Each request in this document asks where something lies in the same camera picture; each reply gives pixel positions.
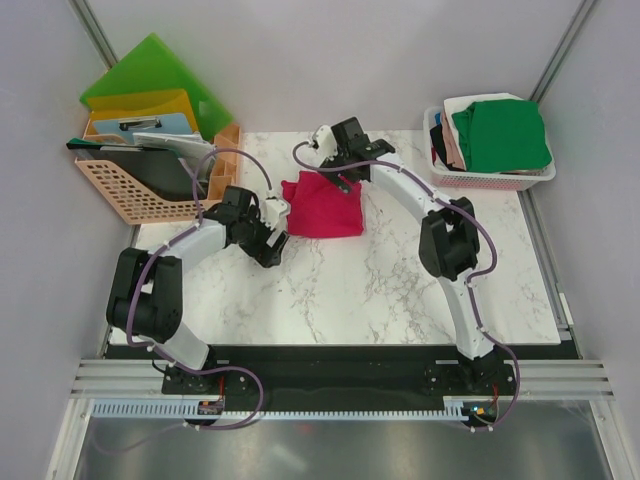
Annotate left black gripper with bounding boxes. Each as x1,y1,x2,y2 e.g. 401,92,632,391
236,206,289,269

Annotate pink red t shirt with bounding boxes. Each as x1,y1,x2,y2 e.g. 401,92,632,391
281,171,365,239

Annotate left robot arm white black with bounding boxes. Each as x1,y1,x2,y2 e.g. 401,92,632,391
106,186,290,393

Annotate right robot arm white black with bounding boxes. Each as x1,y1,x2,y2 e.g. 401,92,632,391
311,117,518,394

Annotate white paper documents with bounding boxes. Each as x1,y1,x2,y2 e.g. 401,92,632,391
133,132,216,180

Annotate black t shirt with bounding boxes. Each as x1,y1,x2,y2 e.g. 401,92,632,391
429,124,453,171

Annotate black folder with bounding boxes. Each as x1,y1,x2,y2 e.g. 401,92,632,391
66,138,193,201

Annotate beige t shirt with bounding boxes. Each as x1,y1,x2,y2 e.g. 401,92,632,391
441,111,467,171

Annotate white plastic laundry basket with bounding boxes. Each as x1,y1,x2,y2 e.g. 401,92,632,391
423,106,556,191

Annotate blue clipboard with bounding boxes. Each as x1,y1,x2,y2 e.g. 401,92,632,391
93,113,193,137

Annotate white t shirt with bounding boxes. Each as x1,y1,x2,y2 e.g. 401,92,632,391
443,93,522,154

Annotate peach perforated file organizer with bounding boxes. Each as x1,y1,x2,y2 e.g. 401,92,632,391
69,110,242,225

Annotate yellow plastic folder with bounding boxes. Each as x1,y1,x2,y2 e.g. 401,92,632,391
88,89,199,133

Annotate green t shirt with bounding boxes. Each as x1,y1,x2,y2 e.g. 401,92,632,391
451,99,552,174

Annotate green plastic folder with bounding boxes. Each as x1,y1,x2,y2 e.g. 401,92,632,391
80,33,233,139

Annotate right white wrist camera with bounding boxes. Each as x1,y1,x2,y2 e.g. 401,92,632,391
310,125,337,158

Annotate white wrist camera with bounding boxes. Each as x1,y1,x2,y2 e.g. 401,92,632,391
261,197,291,229
310,125,337,158

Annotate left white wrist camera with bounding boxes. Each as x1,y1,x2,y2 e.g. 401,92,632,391
261,197,291,229

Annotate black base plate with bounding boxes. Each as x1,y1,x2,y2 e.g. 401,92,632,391
159,342,519,413

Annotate left aluminium corner post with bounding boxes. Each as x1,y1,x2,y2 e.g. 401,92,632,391
68,0,119,69

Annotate aluminium corner post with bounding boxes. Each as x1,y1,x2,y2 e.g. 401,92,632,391
529,0,601,104
68,0,119,69

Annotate right aluminium corner post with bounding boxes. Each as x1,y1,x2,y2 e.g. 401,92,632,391
529,0,601,104

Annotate white slotted cable duct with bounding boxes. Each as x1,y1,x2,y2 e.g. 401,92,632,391
91,399,495,421

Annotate aluminium frame rail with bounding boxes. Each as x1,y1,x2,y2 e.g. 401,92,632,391
70,359,613,400

